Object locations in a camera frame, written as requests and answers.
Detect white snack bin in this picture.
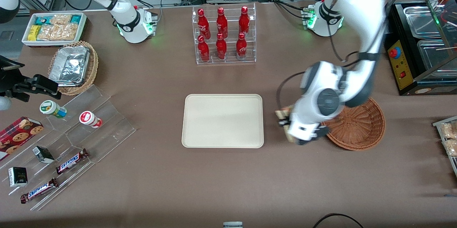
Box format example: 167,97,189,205
21,12,87,47

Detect large clear cracker pack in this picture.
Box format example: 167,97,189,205
37,24,78,41

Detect cream plastic tray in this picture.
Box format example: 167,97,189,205
181,94,264,149

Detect grey tray with snacks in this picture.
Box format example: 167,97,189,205
432,115,457,178

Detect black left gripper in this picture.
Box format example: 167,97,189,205
278,117,330,147

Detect steel pan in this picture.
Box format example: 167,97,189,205
416,39,457,79
403,5,443,39

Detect black and white carton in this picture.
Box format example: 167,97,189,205
8,167,28,188

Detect clear acrylic stepped display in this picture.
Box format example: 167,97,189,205
0,84,137,211

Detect triangular sandwich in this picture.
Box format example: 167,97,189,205
275,105,300,144

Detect brown wicker basket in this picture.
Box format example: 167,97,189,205
321,96,386,151

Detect black food warmer appliance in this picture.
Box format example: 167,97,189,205
384,0,457,96

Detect small clear cracker pack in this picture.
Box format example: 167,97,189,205
50,14,72,26

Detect green lid yogurt cup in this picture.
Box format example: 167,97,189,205
39,100,67,119

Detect red cola bottle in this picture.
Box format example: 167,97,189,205
216,33,228,60
197,35,211,63
216,7,229,39
197,9,211,40
236,32,248,60
238,6,251,36

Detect snickers chocolate bar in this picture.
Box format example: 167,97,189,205
20,178,59,204
55,148,89,175

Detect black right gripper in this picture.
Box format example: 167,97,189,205
0,55,62,101

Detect small black carton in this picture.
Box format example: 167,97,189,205
32,145,55,164

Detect red lid yogurt cup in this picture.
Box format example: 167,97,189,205
79,110,103,129

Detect clear snack bag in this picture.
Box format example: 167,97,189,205
440,122,457,139
442,139,457,157

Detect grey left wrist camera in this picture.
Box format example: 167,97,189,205
290,121,320,143

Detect red cookie box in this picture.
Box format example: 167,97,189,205
0,116,44,161

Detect black floor cable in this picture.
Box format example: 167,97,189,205
313,213,365,228

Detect aluminium foil tray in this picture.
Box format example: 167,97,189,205
49,45,90,87

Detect light wicker basket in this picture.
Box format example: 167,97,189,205
48,40,99,96

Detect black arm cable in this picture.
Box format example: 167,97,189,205
276,31,359,114

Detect clear acrylic bottle rack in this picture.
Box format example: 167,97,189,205
192,3,257,65

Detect yellow snack packet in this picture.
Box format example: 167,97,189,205
27,25,42,41

